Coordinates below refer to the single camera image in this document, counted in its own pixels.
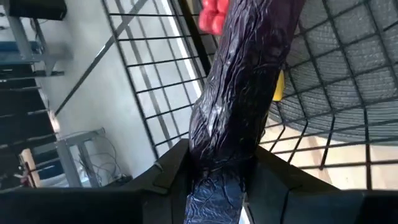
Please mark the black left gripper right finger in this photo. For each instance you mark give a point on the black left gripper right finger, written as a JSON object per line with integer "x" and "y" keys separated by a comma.
{"x": 267, "y": 193}

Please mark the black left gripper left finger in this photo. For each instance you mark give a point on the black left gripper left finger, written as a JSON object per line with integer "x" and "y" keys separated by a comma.
{"x": 168, "y": 193}

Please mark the dark purple eggplant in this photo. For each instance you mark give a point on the dark purple eggplant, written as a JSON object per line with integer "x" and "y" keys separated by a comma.
{"x": 242, "y": 93}

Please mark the orange yellow mango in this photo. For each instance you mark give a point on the orange yellow mango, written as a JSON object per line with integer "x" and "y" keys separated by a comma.
{"x": 279, "y": 87}

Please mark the red bell pepper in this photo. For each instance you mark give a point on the red bell pepper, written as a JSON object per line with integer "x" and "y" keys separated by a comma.
{"x": 213, "y": 18}

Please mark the round grey woven placemat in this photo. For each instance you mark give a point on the round grey woven placemat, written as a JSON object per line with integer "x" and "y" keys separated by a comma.
{"x": 357, "y": 53}

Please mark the black box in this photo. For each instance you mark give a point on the black box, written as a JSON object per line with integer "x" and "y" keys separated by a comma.
{"x": 37, "y": 7}

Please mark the grey metal desk frame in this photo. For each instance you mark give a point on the grey metal desk frame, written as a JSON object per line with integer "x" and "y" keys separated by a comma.
{"x": 66, "y": 161}

